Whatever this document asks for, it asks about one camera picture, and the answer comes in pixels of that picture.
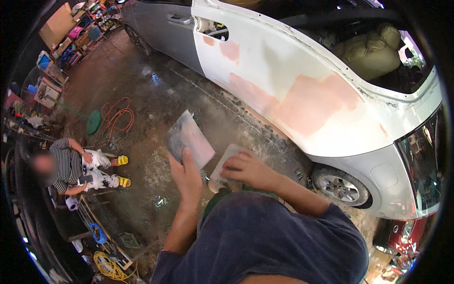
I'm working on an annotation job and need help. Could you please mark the orange hose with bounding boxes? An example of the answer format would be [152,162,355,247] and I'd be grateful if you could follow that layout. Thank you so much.
[93,97,135,148]

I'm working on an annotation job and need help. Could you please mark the dark car wheel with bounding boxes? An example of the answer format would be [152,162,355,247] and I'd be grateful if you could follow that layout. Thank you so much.
[124,24,154,57]

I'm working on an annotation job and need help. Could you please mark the red car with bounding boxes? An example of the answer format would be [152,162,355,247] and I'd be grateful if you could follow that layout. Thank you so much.
[372,212,430,257]

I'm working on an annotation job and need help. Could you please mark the car wheel with alloy rim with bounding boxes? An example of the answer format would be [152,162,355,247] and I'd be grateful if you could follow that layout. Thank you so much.
[311,166,373,209]

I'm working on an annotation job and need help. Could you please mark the silver white car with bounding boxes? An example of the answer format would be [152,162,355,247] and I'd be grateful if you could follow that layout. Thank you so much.
[122,0,445,221]

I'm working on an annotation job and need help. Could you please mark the cluttered workbench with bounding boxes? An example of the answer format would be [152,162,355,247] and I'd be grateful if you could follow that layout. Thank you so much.
[3,50,70,142]

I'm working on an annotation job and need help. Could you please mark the person's body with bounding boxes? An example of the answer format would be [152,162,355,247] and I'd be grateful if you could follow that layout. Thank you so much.
[150,192,370,284]

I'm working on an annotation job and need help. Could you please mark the green mesh crate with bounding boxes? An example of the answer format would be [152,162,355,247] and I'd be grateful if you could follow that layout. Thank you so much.
[116,232,141,250]

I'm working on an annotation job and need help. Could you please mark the person's left hand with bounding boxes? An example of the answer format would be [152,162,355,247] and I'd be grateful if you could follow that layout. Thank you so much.
[168,146,204,209]

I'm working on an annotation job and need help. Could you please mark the yellow coiled cable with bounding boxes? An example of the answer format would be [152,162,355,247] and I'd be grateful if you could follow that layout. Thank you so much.
[92,251,140,283]

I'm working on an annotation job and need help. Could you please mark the wooden plank rack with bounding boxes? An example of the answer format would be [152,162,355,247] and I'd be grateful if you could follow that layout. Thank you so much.
[79,195,134,271]

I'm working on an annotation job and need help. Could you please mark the green round disc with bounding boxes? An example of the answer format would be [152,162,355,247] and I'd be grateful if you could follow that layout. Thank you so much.
[86,109,103,136]

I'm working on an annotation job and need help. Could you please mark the person's legs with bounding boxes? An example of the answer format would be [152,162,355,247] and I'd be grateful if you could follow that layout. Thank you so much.
[202,179,281,219]

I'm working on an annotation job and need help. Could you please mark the person's right hand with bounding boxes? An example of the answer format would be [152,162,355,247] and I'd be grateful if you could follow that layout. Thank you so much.
[219,149,281,192]

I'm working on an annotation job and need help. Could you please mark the blue rope bundle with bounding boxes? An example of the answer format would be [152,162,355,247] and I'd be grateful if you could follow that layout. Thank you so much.
[88,222,108,245]

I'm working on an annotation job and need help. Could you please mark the grey metal putty board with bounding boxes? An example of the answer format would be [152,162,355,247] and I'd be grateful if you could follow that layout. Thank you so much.
[163,110,216,172]

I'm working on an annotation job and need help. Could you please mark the beige car seat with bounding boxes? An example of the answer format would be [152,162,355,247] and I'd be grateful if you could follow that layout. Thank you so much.
[331,23,402,81]

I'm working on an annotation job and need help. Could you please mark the cluttered storage shelf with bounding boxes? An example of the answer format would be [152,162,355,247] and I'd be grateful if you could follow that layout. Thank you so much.
[38,0,125,73]

